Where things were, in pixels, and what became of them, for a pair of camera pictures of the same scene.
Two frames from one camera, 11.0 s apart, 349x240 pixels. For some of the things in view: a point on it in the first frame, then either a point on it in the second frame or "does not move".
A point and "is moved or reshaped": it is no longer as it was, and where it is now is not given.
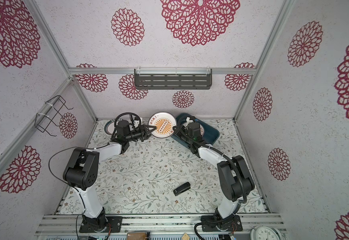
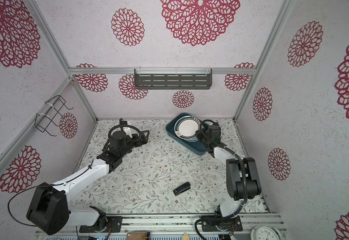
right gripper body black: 180,135 -> 204,139
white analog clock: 264,232 does not move
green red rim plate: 109,127 is moved or reshaped
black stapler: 182,188 does not move
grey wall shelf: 170,79 does not move
